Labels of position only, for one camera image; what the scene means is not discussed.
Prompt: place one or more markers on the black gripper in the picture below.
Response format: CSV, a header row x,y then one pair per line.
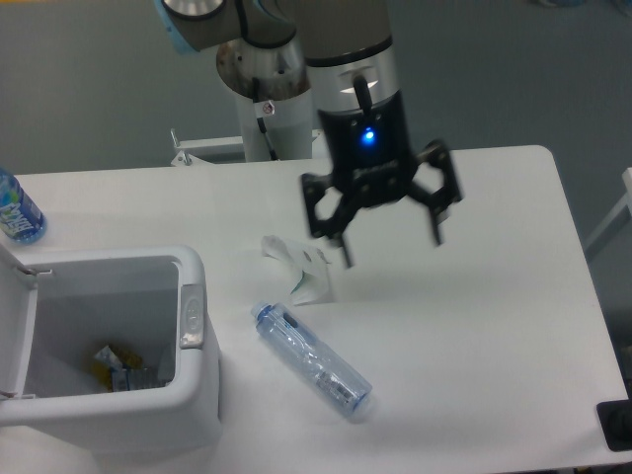
x,y
373,164

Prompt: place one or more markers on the white plastic trash can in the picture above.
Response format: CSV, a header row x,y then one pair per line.
x,y
143,300

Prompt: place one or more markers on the white trash can lid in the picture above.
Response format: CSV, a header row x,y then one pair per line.
x,y
19,301

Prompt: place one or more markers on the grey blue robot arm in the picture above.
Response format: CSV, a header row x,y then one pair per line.
x,y
342,52

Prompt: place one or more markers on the trash wrappers inside can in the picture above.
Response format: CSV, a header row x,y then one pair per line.
x,y
118,369

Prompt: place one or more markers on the crumpled white paper wrapper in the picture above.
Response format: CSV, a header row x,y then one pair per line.
x,y
307,264

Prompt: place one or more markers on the clear empty plastic bottle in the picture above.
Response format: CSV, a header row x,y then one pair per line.
x,y
319,365

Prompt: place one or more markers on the black clamp at table edge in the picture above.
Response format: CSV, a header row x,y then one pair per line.
x,y
615,420

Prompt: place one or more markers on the blue labelled water bottle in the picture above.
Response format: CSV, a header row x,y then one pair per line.
x,y
22,221

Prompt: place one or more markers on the white frame at right edge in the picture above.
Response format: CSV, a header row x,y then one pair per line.
x,y
613,222

